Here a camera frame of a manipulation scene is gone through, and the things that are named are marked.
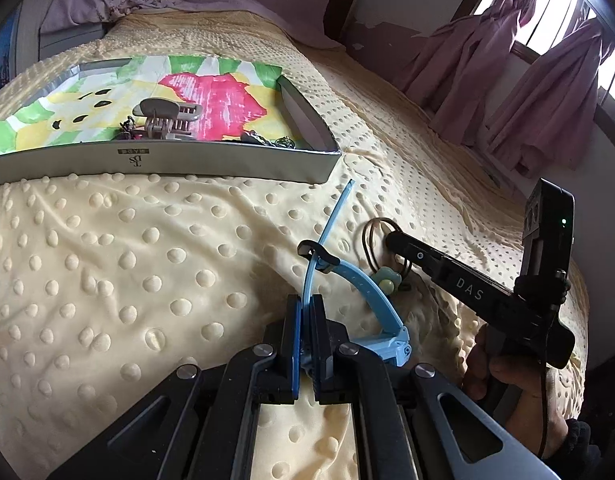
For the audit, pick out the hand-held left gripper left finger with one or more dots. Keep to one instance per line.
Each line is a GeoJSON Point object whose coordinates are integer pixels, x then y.
{"type": "Point", "coordinates": [295, 350]}

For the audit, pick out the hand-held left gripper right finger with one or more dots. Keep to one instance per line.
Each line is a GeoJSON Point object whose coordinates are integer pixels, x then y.
{"type": "Point", "coordinates": [318, 350]}

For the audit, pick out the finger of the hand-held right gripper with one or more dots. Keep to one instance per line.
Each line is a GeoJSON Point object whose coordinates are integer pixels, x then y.
{"type": "Point", "coordinates": [410, 252]}

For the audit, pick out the pink curtain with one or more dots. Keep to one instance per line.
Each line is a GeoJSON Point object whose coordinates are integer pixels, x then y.
{"type": "Point", "coordinates": [467, 55]}
{"type": "Point", "coordinates": [552, 105]}

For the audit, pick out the person's right hand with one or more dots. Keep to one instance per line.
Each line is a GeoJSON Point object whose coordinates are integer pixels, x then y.
{"type": "Point", "coordinates": [517, 390]}

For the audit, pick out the grey shallow tray box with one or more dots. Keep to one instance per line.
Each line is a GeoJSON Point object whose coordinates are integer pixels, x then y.
{"type": "Point", "coordinates": [187, 162]}

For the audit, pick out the brown wall board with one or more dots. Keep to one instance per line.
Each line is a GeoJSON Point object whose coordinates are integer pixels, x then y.
{"type": "Point", "coordinates": [340, 10]}

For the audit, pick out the silver hair claw clip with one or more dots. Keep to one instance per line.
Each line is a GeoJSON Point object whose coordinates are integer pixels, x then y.
{"type": "Point", "coordinates": [160, 120]}

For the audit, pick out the window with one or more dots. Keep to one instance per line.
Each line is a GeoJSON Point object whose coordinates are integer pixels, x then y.
{"type": "Point", "coordinates": [547, 5]}

